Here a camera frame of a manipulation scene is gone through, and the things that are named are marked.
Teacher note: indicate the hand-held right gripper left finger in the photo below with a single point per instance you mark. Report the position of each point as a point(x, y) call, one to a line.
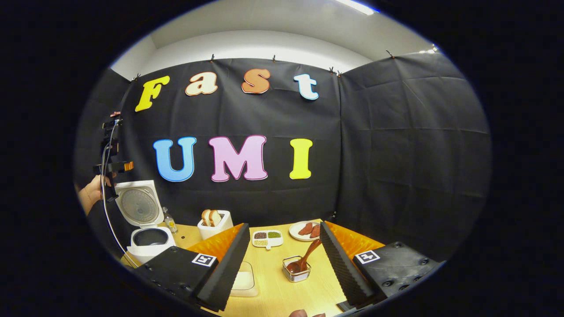
point(227, 268)

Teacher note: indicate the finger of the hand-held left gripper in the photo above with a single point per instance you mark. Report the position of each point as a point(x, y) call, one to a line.
point(114, 167)

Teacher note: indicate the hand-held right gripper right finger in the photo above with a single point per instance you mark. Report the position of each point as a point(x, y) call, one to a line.
point(341, 268)

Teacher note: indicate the clear container of rice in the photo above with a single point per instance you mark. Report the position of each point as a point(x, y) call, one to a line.
point(246, 281)

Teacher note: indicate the brown wooden spoon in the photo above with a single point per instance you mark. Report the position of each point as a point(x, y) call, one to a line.
point(306, 257)

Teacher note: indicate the white rice cooker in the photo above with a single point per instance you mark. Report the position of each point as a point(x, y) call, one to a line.
point(152, 252)

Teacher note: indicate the white toaster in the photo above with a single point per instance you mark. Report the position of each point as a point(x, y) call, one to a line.
point(216, 232)

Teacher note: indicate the red meat slice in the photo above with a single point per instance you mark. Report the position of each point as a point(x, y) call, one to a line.
point(306, 229)
point(315, 231)

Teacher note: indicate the white divided bean dish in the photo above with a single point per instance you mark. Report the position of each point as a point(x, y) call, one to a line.
point(267, 242)

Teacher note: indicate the toast bread slice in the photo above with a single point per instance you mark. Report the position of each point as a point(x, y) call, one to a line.
point(205, 217)
point(215, 218)

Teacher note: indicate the white round plate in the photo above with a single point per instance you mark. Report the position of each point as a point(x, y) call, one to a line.
point(294, 230)

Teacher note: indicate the small clear glass bottle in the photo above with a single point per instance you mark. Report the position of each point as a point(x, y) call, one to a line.
point(170, 222)

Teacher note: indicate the short ceiling light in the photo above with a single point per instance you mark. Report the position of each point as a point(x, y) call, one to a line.
point(428, 49)

